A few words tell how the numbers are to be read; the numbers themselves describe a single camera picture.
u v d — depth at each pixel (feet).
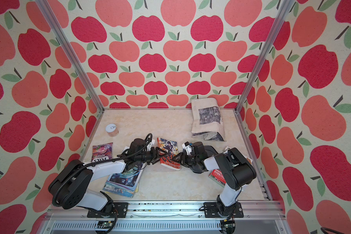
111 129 3.33
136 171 2.81
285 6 2.27
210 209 2.41
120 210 2.45
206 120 3.45
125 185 2.64
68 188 1.43
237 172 1.63
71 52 2.85
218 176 2.75
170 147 3.12
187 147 2.90
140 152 2.18
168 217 2.36
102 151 3.08
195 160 2.61
